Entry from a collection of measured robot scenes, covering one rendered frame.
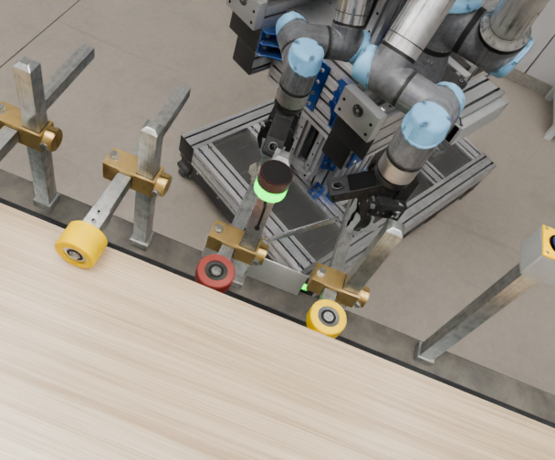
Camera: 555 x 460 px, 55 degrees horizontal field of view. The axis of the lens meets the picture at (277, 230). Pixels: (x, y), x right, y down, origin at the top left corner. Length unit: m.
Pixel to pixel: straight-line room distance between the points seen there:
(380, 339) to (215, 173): 1.05
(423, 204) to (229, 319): 1.49
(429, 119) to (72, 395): 0.76
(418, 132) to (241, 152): 1.40
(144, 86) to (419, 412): 2.11
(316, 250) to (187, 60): 1.36
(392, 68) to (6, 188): 0.95
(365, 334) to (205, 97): 1.73
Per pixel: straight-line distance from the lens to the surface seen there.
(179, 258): 1.35
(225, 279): 1.10
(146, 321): 1.05
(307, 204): 2.19
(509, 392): 1.53
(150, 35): 3.10
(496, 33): 1.37
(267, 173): 0.93
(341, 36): 1.32
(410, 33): 1.06
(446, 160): 2.70
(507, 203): 3.07
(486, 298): 1.18
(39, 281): 1.09
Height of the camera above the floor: 1.85
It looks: 53 degrees down
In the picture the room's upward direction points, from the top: 25 degrees clockwise
